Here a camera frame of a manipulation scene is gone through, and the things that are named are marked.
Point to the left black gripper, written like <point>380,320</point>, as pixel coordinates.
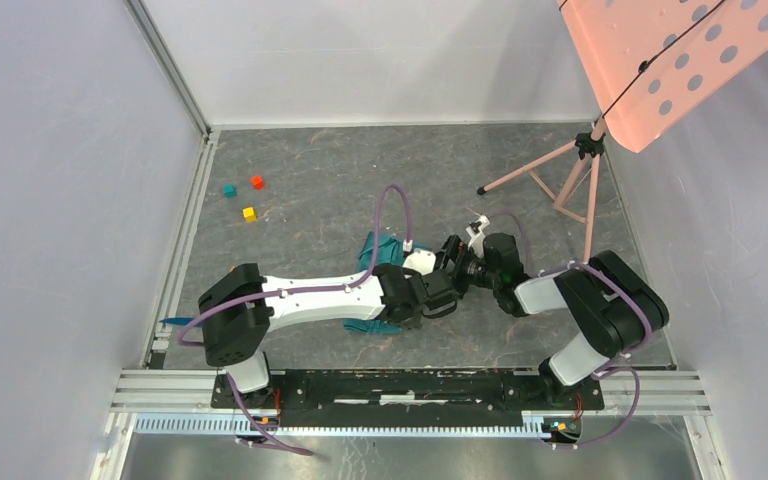
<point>415,323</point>

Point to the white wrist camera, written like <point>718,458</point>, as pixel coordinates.
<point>475,229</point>
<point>417,261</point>

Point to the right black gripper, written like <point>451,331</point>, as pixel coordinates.
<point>457,251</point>

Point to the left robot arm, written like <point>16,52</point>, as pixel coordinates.
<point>238,311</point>

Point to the pink perforated panel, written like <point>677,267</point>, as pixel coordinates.
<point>650,63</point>

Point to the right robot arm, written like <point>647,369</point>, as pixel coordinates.
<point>615,310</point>

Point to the pink tripod stand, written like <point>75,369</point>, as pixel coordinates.
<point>590,149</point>

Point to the yellow cube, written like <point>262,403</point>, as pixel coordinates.
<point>249,214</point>

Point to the orange cube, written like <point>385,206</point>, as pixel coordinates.
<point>257,182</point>

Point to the teal cloth napkin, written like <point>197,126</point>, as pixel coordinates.
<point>390,255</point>

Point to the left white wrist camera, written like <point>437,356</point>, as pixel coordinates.
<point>417,261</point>

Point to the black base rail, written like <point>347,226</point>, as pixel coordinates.
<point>493,397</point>

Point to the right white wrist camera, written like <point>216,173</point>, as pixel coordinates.
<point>475,229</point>

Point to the blue knife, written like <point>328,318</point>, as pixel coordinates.
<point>176,321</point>

